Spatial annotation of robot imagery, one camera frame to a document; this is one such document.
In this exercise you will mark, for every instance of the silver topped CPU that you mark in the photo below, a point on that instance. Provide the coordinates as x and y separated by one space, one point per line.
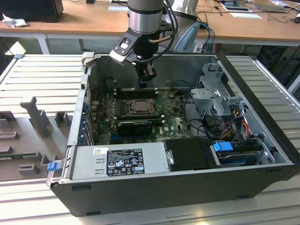
141 106

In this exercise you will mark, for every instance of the blue plastic latch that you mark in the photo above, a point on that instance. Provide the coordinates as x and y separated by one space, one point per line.
52 168

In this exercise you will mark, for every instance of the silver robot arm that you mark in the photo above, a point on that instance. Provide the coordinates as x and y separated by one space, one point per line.
145 21

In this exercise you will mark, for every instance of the black graphics card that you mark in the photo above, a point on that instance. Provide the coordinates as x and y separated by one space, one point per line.
133 128

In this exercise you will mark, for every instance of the black RAM slot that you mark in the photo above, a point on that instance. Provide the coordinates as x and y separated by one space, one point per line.
131 89
131 94
158 122
154 119
140 115

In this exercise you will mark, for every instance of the black PC case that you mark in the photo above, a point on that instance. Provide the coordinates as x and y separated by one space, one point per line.
164 194

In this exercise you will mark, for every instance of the wooden desk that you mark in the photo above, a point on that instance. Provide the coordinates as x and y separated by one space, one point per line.
82 18

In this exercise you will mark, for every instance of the green motherboard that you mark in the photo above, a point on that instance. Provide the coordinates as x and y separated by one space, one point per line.
173 122

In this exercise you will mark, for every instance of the grey laptop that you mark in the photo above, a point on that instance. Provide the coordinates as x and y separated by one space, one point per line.
269 5

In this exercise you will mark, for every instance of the hard disk in blue carrier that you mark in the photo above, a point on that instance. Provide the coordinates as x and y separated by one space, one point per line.
221 146

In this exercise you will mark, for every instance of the black and white wrist camera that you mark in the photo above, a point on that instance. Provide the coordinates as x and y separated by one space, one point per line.
123 45

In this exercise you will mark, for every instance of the grey power supply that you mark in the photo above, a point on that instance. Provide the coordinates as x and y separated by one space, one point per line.
89 161

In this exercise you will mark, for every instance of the white paper sheet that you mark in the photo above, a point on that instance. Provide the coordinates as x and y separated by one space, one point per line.
246 15
117 8

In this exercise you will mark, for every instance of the grey parts rack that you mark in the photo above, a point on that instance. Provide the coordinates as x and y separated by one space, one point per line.
30 131

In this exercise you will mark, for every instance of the black plastic shroud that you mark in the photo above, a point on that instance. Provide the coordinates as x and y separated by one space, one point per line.
192 154

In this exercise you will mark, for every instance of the blue white booklet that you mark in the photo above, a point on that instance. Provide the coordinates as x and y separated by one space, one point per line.
234 5

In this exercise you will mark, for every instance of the pale blue teach pendant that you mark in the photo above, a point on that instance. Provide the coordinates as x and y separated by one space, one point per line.
187 37

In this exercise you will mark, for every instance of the round coin cell battery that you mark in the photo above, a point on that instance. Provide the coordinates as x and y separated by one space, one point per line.
171 94

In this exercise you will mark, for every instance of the metal drive cage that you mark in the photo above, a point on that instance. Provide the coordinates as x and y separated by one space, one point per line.
206 96

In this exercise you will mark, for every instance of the grey plastic case latch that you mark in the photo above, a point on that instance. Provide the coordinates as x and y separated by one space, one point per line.
88 59

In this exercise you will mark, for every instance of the crumpled silver bag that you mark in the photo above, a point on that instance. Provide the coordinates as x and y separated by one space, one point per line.
14 22

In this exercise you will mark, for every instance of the black computer box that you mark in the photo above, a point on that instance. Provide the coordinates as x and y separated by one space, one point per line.
30 10

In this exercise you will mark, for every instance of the CPU socket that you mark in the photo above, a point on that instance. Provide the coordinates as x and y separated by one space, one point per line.
128 110

